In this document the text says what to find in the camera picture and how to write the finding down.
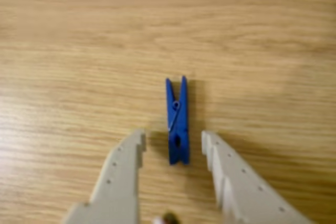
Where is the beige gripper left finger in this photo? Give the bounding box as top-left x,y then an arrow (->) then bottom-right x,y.
62,129 -> 147,224

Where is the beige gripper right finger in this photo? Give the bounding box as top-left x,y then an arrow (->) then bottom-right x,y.
201,130 -> 316,224

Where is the blue clothes peg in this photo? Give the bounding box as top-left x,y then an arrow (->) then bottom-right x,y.
165,75 -> 190,166

